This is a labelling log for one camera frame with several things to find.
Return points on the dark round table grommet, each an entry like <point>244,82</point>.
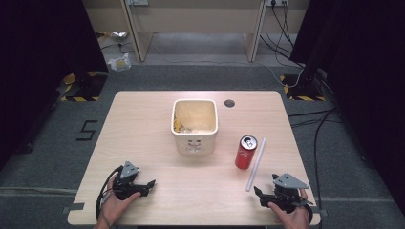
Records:
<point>229,103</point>

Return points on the person's right hand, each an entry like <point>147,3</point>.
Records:
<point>294,221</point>

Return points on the crumpled clear plastic bag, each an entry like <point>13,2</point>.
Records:
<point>120,63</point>

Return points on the crumpled foil bag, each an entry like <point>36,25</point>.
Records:
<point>116,35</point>

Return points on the white square bin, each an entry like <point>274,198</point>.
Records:
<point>195,144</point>

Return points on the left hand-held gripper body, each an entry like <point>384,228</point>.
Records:
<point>126,178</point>

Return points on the light wooden desk frame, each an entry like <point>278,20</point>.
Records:
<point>140,38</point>

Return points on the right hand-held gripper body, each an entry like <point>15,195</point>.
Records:
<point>288,187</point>

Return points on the red drink can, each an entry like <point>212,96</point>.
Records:
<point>244,156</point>

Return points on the person's left hand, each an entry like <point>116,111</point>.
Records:
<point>113,208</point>

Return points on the black tape strip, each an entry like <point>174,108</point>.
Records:
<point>74,207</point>
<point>321,212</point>

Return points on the black curtain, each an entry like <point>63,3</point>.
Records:
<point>366,79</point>
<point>38,63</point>

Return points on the white wall socket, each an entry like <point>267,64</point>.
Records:
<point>277,2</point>
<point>137,2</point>

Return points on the stand base with hazard tape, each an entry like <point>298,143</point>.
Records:
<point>86,90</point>
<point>302,90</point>

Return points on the paper scraps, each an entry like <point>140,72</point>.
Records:
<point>187,129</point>

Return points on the white straw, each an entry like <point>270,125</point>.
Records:
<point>255,164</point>

